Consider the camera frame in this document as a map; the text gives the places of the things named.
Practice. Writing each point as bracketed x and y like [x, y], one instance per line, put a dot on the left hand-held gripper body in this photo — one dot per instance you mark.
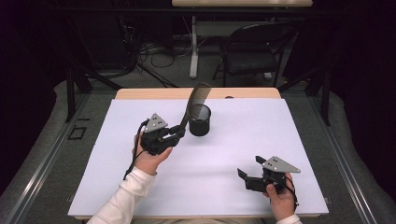
[155, 138]

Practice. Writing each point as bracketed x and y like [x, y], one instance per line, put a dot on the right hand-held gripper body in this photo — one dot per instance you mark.
[274, 169]

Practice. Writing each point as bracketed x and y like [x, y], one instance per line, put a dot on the black mesh pen cup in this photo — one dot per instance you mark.
[199, 127]

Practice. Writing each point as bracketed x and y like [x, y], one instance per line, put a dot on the black comb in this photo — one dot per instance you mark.
[199, 93]

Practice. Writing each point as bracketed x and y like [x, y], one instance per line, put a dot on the person's left hand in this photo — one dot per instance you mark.
[149, 163]

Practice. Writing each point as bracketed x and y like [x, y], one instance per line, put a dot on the person's right hand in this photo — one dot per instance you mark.
[281, 202]

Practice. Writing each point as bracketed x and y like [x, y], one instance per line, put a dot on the white table cover sheet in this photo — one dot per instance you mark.
[218, 186]

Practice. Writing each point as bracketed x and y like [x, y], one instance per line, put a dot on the desk with white leg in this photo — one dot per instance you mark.
[194, 46]

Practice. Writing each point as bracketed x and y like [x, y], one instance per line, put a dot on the black metal stand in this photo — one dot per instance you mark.
[71, 93]
[325, 93]

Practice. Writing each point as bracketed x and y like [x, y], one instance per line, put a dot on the black folding chair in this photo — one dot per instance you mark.
[252, 59]

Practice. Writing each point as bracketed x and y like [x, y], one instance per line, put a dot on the aluminium floor rail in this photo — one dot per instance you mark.
[46, 161]
[345, 174]

